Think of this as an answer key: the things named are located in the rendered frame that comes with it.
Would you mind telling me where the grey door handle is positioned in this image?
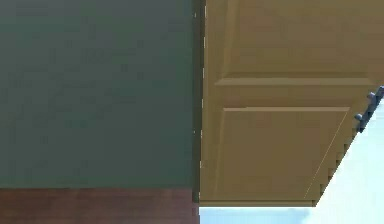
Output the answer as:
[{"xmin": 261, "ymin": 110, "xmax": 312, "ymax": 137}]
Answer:
[{"xmin": 353, "ymin": 85, "xmax": 384, "ymax": 134}]

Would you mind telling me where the brown panelled room door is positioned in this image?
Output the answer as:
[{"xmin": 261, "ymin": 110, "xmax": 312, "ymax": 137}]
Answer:
[{"xmin": 198, "ymin": 0, "xmax": 384, "ymax": 208}]

